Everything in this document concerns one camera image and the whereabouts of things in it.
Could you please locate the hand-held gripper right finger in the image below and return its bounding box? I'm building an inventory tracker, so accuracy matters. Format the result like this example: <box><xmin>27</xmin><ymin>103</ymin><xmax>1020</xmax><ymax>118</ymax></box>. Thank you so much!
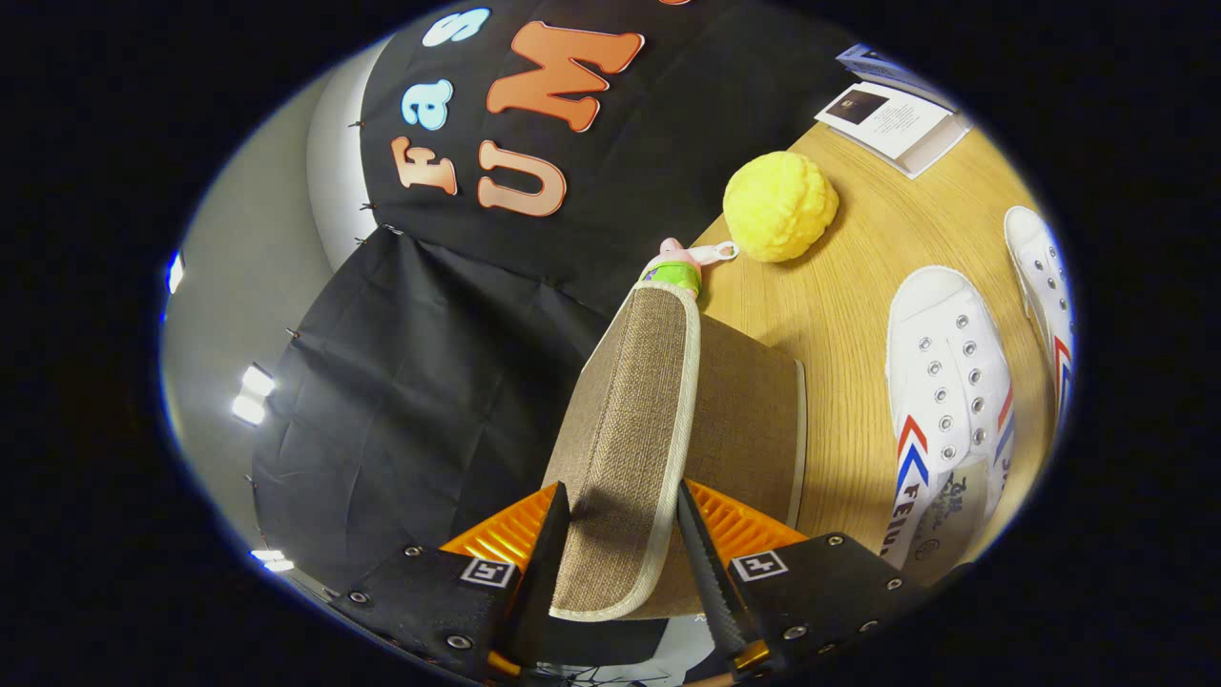
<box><xmin>675</xmin><ymin>480</ymin><xmax>931</xmax><ymax>680</ymax></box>

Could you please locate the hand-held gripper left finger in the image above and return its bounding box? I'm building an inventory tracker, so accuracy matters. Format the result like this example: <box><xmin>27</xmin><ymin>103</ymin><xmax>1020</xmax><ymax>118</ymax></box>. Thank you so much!
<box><xmin>329</xmin><ymin>482</ymin><xmax>571</xmax><ymax>683</ymax></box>

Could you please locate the brown fabric storage box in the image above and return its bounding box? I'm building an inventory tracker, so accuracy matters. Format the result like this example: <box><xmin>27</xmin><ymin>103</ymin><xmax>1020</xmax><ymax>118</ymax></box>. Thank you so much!
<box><xmin>542</xmin><ymin>283</ymin><xmax>808</xmax><ymax>623</ymax></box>

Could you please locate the white canvas shoe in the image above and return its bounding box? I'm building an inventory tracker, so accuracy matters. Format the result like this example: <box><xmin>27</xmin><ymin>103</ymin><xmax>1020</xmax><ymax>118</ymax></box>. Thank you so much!
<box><xmin>882</xmin><ymin>265</ymin><xmax>1015</xmax><ymax>585</ymax></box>
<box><xmin>1004</xmin><ymin>205</ymin><xmax>1077</xmax><ymax>423</ymax></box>

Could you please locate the black backdrop cloth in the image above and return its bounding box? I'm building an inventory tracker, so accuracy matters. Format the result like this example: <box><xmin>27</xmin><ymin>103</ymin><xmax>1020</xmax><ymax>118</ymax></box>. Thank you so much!
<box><xmin>250</xmin><ymin>0</ymin><xmax>864</xmax><ymax>594</ymax></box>

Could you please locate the pink green plush toy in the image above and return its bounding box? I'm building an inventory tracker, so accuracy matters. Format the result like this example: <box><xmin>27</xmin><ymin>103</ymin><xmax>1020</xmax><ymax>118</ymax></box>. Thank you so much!
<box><xmin>639</xmin><ymin>239</ymin><xmax>741</xmax><ymax>302</ymax></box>

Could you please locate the large ceiling light panel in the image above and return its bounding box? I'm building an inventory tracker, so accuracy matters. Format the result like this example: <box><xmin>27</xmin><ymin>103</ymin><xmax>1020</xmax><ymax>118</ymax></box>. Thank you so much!
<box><xmin>231</xmin><ymin>364</ymin><xmax>279</xmax><ymax>427</ymax></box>

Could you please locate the yellow plush ball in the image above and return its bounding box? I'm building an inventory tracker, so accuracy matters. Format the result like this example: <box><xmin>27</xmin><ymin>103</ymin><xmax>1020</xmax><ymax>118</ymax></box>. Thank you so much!
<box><xmin>722</xmin><ymin>151</ymin><xmax>841</xmax><ymax>264</ymax></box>

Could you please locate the white book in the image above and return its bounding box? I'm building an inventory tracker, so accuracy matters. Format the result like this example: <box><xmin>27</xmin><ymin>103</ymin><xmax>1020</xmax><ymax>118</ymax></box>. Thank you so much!
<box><xmin>814</xmin><ymin>81</ymin><xmax>975</xmax><ymax>180</ymax></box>

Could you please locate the blue book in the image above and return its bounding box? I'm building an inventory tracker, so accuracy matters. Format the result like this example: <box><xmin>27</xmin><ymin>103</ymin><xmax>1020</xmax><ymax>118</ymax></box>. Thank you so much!
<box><xmin>837</xmin><ymin>42</ymin><xmax>957</xmax><ymax>112</ymax></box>

